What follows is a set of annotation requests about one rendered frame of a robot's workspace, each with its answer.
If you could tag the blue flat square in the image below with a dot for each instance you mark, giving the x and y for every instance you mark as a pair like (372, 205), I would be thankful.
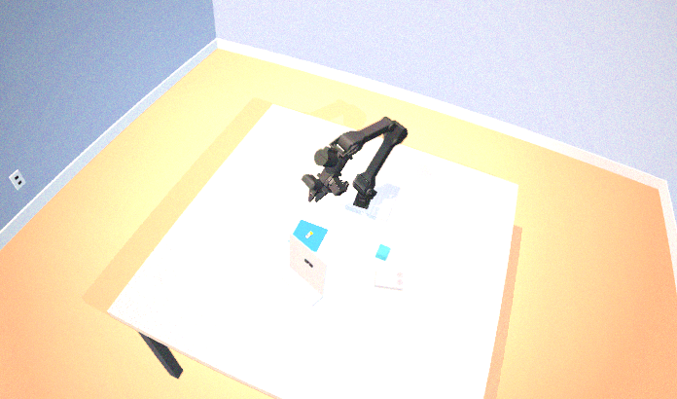
(314, 241)

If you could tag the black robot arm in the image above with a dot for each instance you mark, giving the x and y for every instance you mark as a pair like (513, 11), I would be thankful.
(352, 142)

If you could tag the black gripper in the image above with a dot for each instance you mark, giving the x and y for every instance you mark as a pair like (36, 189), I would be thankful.
(317, 189)

